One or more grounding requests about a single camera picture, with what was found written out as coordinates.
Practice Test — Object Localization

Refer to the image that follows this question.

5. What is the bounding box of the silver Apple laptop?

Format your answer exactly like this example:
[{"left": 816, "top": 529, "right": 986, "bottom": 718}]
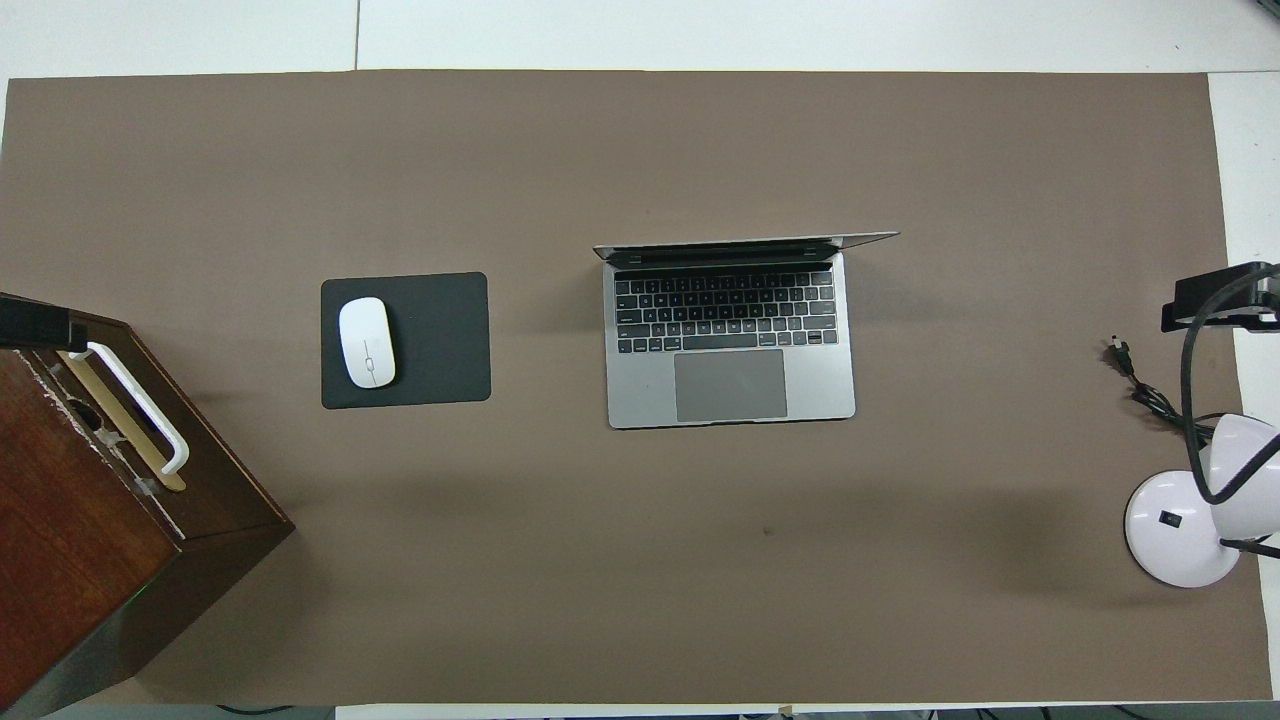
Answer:
[{"left": 592, "top": 231, "right": 900, "bottom": 430}]

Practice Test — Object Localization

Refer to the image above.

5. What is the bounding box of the dark brown wooden box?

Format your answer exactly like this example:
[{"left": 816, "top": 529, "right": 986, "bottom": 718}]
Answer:
[{"left": 0, "top": 291, "right": 296, "bottom": 717}]

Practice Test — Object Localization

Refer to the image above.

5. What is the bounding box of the white desk lamp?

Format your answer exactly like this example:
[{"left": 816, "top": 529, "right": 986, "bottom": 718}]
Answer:
[{"left": 1124, "top": 413, "right": 1280, "bottom": 589}]

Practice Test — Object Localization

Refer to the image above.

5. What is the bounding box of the white computer mouse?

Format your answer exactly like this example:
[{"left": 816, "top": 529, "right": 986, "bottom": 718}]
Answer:
[{"left": 338, "top": 297, "right": 397, "bottom": 389}]

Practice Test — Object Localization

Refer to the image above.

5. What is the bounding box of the black mouse pad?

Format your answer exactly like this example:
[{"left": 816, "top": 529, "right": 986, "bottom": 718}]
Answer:
[{"left": 320, "top": 272, "right": 492, "bottom": 410}]

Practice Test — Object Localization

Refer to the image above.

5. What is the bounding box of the brown table mat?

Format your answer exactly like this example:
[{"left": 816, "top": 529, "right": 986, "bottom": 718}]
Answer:
[{"left": 0, "top": 70, "right": 1273, "bottom": 706}]

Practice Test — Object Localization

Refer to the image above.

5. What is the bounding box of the gold handle backplate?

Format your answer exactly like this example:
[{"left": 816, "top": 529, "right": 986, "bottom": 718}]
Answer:
[{"left": 52, "top": 340, "right": 187, "bottom": 492}]

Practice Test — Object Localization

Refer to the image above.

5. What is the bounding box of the black lamp power cable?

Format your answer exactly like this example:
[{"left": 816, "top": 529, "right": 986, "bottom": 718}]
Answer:
[{"left": 1108, "top": 337, "right": 1280, "bottom": 561}]

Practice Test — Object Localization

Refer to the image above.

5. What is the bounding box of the white box handle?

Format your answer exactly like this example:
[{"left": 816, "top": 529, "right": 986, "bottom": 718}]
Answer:
[{"left": 68, "top": 342, "right": 190, "bottom": 475}]

